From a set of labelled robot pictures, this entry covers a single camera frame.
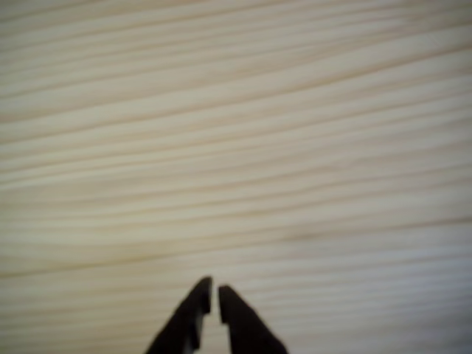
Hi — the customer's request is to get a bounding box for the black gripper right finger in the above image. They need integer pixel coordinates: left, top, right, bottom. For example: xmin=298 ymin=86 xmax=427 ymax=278
xmin=218 ymin=284 xmax=291 ymax=354

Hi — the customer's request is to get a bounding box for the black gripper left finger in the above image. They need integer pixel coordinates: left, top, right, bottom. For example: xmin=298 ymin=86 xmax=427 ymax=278
xmin=146 ymin=276 xmax=215 ymax=354

